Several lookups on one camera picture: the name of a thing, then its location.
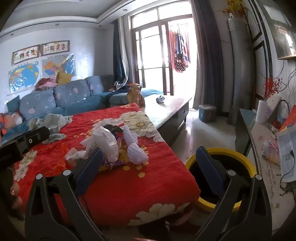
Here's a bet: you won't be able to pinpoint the white paper towel roll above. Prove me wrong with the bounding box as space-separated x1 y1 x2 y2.
255 100 269 125

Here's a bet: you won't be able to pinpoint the white plastic bag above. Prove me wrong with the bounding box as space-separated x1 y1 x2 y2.
81 126 121 163

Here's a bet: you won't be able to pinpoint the grey standing air conditioner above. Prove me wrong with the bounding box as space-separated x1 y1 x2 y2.
226 16 254 127

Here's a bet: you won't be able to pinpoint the white foam fruit net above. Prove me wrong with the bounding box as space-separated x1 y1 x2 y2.
122 126 139 149
127 143 149 166

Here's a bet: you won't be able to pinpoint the blue lidded bucket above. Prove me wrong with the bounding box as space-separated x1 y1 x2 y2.
198 105 217 123

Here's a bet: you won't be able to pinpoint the black cable loop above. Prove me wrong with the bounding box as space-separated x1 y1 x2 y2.
276 100 291 121

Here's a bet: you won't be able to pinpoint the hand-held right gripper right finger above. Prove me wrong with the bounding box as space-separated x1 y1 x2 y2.
193 146 273 241

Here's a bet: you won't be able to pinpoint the white box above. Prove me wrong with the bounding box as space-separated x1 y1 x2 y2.
266 95 282 117

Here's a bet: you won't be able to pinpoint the dark snack wrapper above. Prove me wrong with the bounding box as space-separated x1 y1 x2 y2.
105 124 123 137

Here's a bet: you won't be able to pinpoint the dark clothes heap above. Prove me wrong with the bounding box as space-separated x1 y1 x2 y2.
113 81 133 93

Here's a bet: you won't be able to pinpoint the framed embroidery picture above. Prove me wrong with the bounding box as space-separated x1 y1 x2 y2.
11 45 40 66
40 40 70 56

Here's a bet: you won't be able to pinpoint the blue patterned sofa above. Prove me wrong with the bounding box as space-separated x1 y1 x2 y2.
0 75 163 142

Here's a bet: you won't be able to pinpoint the hanging laundry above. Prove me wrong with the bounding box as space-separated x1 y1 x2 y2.
168 24 191 73

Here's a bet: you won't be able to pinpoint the wooden coffee table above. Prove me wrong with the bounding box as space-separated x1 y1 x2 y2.
140 95 193 147

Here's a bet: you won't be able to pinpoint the yellow cushion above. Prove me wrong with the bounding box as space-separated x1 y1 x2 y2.
57 72 73 85

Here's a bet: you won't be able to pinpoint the colourful country map poster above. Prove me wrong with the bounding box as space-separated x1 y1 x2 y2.
42 53 77 78

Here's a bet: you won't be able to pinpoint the bundle of wall cables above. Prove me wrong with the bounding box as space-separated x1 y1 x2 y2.
276 60 296 99

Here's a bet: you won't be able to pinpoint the grey-green cloth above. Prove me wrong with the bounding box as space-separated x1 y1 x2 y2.
28 113 73 144

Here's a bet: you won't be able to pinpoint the yellow artificial flowers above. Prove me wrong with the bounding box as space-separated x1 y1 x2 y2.
217 0 248 18

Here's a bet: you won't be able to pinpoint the yellow round trash bin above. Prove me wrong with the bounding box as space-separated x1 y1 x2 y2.
185 147 257 212

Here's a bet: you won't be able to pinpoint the white paper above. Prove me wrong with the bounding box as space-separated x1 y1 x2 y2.
65 148 89 162

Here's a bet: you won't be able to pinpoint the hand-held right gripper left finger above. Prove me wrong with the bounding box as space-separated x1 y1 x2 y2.
24 149 106 241

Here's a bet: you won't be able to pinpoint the purple snack wrapper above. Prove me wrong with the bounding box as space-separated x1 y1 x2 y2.
100 137 127 171

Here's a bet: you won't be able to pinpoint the dark blue curtain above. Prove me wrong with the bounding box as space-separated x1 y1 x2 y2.
112 19 129 82

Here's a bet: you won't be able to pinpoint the red floral blanket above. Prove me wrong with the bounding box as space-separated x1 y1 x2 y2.
5 103 201 226

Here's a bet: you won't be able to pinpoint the orange patterned cushion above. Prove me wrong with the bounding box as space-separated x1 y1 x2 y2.
0 112 24 137

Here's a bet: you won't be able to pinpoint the grey purple curtain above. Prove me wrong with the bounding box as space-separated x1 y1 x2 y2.
190 0 224 111

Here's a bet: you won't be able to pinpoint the balcony sliding door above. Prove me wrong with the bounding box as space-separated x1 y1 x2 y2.
129 6 197 96

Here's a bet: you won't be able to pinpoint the blue white booklet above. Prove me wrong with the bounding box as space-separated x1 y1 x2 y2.
276 126 296 184

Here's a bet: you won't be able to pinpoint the dark teal cushion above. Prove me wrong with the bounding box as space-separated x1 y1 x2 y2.
6 95 22 113

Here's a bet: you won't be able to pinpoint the world map poster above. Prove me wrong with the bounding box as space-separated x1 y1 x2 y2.
8 63 42 95

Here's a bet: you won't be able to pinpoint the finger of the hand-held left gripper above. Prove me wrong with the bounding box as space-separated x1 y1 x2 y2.
17 126 51 151

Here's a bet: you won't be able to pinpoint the red flat box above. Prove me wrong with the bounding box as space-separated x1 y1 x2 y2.
279 111 296 133

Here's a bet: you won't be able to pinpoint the pile of pink clothes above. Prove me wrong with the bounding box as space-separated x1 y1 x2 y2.
35 77 57 90

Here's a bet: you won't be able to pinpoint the wall-mounted television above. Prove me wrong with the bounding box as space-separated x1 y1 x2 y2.
261 0 296 61

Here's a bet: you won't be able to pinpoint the person's left hand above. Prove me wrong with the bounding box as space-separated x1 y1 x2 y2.
10 182 24 209

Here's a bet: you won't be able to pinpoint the glass-top television cabinet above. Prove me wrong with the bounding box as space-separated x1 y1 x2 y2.
235 108 296 232

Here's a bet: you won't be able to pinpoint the colour swatch cards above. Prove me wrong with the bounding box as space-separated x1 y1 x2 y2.
261 137 282 166

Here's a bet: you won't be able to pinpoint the brown paper bag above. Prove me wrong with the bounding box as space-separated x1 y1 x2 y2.
128 84 145 107

